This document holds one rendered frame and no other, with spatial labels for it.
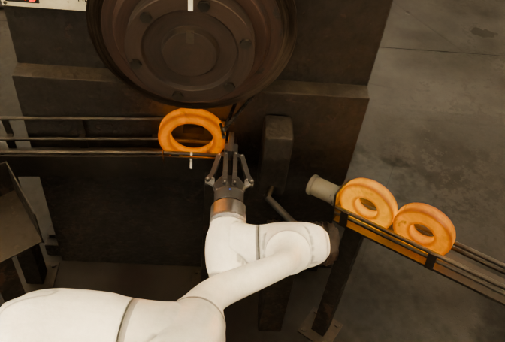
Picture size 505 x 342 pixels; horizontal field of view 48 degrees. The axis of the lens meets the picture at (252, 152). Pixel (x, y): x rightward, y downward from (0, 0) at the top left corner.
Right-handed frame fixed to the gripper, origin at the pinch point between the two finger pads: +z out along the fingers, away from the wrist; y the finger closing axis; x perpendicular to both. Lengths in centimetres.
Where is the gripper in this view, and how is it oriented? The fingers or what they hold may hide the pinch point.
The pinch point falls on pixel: (231, 144)
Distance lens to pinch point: 156.1
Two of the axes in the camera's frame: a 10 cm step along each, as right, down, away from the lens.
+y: 10.0, 0.6, 0.6
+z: 0.1, -7.7, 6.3
